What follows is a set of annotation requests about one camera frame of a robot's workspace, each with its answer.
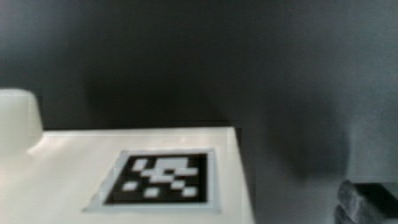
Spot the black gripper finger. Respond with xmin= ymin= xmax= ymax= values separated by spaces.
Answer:
xmin=334 ymin=181 xmax=398 ymax=224

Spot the white drawer box front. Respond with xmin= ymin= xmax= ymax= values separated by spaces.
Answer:
xmin=0 ymin=88 xmax=256 ymax=224

